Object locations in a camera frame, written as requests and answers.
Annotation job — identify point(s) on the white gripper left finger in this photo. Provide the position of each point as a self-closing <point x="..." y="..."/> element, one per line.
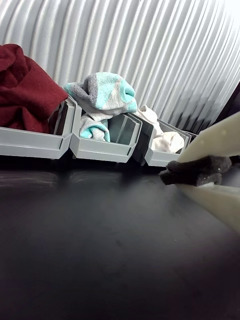
<point x="212" y="140"/>

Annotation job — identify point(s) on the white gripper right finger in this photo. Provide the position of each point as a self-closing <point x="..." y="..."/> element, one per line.
<point x="220" y="205"/>

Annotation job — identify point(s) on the pinkish white sock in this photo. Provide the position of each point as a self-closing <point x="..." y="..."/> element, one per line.
<point x="170" y="142"/>

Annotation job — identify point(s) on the teal and grey sock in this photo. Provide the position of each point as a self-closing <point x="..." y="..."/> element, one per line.
<point x="107" y="92"/>

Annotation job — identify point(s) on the dark red sock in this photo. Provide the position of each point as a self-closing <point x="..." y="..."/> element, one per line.
<point x="25" y="95"/>

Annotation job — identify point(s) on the grey plastic storage bin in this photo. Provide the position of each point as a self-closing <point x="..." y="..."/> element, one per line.
<point x="30" y="145"/>
<point x="160" y="160"/>
<point x="100" y="151"/>

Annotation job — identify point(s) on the white pleated curtain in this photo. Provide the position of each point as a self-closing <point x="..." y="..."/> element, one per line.
<point x="125" y="37"/>

